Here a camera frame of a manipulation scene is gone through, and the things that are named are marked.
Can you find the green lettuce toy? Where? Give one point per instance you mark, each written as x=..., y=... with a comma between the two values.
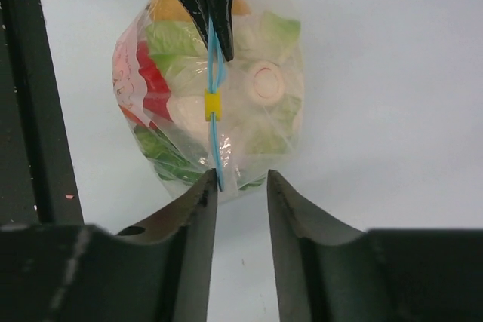
x=174, y=154

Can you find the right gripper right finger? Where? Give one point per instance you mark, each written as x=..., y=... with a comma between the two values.
x=326, y=270

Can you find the white cauliflower toy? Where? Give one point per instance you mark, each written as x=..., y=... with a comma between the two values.
x=262, y=95

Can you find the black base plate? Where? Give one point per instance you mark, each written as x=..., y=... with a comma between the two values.
x=37, y=178

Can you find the red apple toy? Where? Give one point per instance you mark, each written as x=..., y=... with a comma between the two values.
x=158, y=92

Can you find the clear zip top bag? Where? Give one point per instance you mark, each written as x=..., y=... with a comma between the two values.
x=130, y=88

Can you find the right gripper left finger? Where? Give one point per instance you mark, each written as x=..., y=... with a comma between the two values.
x=158, y=269

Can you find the orange fruit toy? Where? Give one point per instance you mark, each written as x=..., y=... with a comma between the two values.
x=172, y=10

